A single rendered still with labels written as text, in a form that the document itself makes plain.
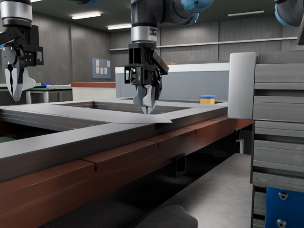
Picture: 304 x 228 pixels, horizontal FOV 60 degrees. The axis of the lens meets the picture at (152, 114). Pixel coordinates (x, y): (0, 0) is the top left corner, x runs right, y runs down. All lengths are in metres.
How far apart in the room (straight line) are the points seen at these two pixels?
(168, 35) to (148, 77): 11.70
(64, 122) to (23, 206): 0.43
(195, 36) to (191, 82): 10.48
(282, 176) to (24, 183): 0.33
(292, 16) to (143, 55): 0.52
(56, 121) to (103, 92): 3.55
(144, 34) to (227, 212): 0.50
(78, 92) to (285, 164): 4.40
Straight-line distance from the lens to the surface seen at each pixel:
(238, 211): 0.63
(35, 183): 0.38
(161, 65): 0.82
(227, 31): 11.66
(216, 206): 0.63
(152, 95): 0.78
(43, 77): 10.65
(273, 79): 0.37
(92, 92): 4.48
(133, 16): 0.78
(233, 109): 0.38
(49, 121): 0.83
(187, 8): 0.69
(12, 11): 0.80
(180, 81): 1.56
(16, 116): 1.00
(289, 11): 1.02
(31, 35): 0.83
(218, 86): 1.46
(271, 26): 11.48
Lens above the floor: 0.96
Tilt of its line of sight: 7 degrees down
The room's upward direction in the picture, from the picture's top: straight up
